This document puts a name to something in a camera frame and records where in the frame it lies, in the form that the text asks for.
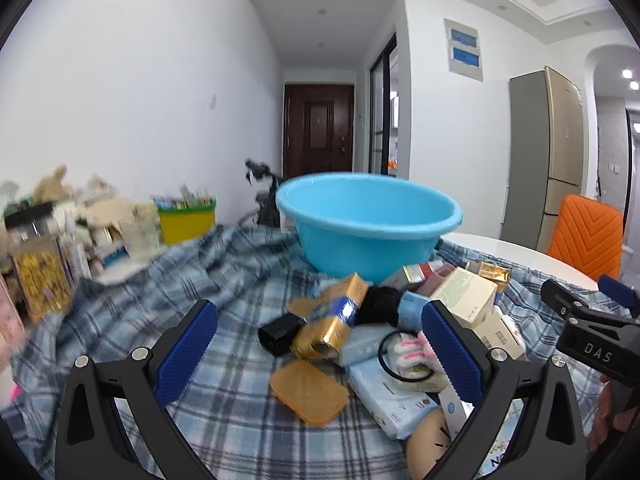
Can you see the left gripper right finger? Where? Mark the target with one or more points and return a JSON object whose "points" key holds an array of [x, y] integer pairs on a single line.
{"points": [[547, 442]]}

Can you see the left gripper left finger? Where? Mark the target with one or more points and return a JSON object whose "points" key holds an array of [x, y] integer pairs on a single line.
{"points": [[92, 442]]}

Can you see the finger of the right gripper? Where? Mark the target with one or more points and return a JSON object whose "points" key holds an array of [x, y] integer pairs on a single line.
{"points": [[565, 305], [627, 297]]}

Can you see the beige round slotted disc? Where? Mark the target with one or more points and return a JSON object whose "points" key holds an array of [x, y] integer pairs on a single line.
{"points": [[428, 443]]}

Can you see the pink white plush toy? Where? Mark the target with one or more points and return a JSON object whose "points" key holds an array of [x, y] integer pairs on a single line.
{"points": [[415, 368]]}

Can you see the gold blue cigarette pack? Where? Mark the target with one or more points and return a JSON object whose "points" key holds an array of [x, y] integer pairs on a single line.
{"points": [[325, 333]]}

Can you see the cream cardboard box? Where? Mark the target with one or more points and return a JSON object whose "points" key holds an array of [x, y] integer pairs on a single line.
{"points": [[499, 331]]}

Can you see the person's right hand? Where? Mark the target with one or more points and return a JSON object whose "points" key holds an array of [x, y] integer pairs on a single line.
{"points": [[606, 420]]}

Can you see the gold foil packet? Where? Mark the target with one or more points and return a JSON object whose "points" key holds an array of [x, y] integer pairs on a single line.
{"points": [[499, 275]]}

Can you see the orange chair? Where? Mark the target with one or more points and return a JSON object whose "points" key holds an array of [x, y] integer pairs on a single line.
{"points": [[588, 236]]}

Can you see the cream green box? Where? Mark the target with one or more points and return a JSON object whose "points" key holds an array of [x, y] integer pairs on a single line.
{"points": [[467, 296]]}

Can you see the grey beige refrigerator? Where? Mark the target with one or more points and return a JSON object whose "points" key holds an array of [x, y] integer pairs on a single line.
{"points": [[546, 155]]}

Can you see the blue plaid cloth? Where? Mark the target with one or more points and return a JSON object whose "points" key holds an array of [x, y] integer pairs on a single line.
{"points": [[227, 411]]}

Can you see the blue small pack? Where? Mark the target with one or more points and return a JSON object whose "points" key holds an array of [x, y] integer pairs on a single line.
{"points": [[410, 312]]}

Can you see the light blue tissue pack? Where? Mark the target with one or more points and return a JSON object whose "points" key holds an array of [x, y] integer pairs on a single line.
{"points": [[397, 411]]}

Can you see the gold patterned box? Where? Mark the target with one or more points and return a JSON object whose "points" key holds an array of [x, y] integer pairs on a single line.
{"points": [[40, 270]]}

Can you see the black fluffy item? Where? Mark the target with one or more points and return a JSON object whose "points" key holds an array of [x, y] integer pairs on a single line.
{"points": [[379, 306]]}

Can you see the grey blue tissue pack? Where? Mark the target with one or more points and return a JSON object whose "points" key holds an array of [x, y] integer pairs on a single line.
{"points": [[362, 343]]}

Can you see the blue plastic basin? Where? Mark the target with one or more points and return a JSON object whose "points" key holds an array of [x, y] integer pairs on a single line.
{"points": [[367, 224]]}

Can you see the black small box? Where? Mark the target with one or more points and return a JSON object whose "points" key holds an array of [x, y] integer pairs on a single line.
{"points": [[277, 336]]}

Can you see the yellow green bin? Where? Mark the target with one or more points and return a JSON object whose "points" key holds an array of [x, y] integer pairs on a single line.
{"points": [[181, 221]]}

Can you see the glass sliding door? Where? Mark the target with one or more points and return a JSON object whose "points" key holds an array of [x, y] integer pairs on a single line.
{"points": [[384, 111]]}

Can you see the beige plush toy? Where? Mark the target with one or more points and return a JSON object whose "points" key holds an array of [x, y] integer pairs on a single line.
{"points": [[52, 189]]}

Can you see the black folding bicycle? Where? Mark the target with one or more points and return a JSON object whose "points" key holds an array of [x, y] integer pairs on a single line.
{"points": [[267, 212]]}

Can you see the dark brown door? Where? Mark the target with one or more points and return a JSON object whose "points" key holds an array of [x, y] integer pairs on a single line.
{"points": [[318, 128]]}

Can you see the wall electrical panel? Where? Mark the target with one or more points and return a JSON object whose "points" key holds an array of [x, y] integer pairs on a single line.
{"points": [[463, 50]]}

